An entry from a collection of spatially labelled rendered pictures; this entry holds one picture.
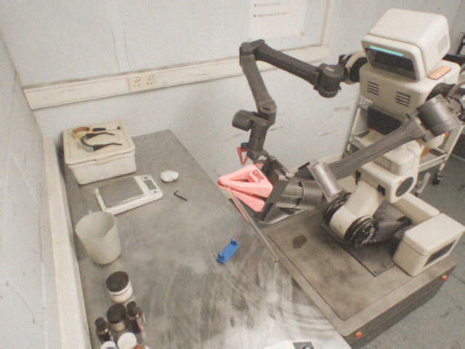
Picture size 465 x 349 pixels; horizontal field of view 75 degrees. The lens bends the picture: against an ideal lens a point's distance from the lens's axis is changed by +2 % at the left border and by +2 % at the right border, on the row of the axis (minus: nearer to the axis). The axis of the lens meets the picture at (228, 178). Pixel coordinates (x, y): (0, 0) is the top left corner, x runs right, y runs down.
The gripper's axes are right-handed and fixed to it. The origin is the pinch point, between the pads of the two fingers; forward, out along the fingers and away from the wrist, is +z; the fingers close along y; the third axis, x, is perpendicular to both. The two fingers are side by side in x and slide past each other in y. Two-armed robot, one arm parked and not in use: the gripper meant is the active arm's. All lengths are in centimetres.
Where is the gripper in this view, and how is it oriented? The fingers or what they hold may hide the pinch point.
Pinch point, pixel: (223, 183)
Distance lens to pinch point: 45.9
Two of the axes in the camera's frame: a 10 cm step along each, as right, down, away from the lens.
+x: 4.0, 5.6, -7.2
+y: 4.0, -8.2, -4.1
